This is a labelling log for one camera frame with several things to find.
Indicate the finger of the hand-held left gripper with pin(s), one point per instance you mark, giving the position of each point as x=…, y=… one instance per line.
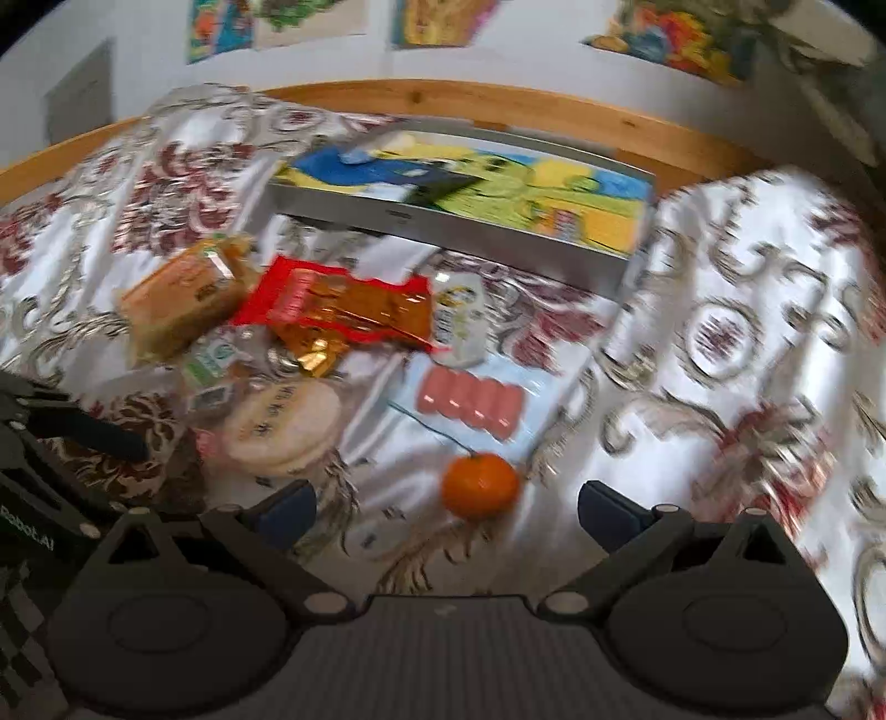
x=97, y=430

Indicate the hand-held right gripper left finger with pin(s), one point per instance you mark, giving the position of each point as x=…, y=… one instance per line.
x=287, y=512

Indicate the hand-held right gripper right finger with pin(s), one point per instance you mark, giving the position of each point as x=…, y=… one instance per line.
x=608, y=514

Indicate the packaged bread loaf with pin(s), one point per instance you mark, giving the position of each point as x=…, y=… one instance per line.
x=183, y=298

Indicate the red snack packet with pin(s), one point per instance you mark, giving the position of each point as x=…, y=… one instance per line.
x=332, y=304

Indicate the grey shallow box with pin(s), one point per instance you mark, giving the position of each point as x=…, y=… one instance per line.
x=498, y=239

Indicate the round rice cracker packet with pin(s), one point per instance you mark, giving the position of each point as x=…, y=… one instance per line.
x=280, y=424

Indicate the orange tangerine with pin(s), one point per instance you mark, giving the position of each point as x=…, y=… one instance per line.
x=481, y=486

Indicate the green white snack packet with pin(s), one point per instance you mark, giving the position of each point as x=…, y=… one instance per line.
x=214, y=360

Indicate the gold foil candy packet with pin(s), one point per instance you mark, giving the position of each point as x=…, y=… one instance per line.
x=313, y=353

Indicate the pink sausage packet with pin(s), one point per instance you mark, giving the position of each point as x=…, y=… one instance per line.
x=471, y=403

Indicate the white yellow snack packet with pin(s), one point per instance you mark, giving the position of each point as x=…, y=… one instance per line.
x=458, y=318

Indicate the dark blue snack packet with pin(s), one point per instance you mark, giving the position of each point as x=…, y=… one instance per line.
x=443, y=187

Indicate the grey patterned cloth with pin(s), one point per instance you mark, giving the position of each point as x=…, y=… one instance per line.
x=830, y=76

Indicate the wooden bed frame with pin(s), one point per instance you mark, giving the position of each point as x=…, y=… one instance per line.
x=595, y=118

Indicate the colourful wall poster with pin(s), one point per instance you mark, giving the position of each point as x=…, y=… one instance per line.
x=214, y=28

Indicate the blond figure wall poster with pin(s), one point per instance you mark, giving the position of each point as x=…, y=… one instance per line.
x=311, y=21

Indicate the flower wall poster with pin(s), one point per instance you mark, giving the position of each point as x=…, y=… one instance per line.
x=678, y=38

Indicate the swirl pattern wall poster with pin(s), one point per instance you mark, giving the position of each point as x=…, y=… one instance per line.
x=443, y=21

